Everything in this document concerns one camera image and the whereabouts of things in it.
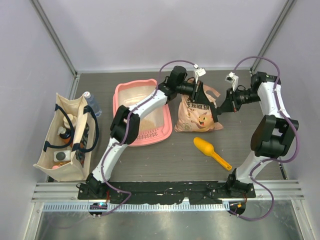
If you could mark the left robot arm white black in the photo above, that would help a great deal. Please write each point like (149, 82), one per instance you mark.
(125, 125)

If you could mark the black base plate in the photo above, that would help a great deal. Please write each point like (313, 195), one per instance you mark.
(163, 192)

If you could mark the dark bottle white pump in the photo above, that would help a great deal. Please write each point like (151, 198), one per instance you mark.
(64, 133)

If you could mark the white bottle grey cap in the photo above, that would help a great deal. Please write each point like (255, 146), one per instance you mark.
(62, 156)

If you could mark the aluminium rail frame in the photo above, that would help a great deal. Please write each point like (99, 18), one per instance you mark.
(62, 197)

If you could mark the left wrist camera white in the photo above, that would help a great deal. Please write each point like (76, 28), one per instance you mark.
(198, 72)

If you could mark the beige canvas tote bag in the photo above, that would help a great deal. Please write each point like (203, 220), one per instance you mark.
(84, 139)

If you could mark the tan litter pile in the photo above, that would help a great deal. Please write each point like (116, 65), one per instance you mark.
(146, 125)

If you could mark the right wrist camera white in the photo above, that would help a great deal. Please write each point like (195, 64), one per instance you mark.
(233, 79)

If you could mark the pink litter box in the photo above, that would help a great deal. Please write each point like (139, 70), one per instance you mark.
(133, 92)

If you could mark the yellow plastic scoop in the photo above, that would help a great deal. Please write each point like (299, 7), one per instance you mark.
(208, 149)

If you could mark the clear plastic water bottle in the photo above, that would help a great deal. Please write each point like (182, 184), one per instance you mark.
(93, 103)

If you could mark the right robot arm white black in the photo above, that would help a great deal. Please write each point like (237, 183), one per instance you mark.
(273, 136)

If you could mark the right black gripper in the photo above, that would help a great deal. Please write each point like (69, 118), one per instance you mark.
(230, 104)

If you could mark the pink cat litter bag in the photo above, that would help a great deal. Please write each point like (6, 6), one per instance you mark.
(193, 117)

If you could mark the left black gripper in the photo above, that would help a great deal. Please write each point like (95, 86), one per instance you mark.
(199, 93)

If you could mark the beige wooden item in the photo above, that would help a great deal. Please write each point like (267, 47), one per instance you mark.
(70, 118)

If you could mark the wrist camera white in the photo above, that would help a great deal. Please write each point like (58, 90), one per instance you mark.
(233, 79)
(198, 72)

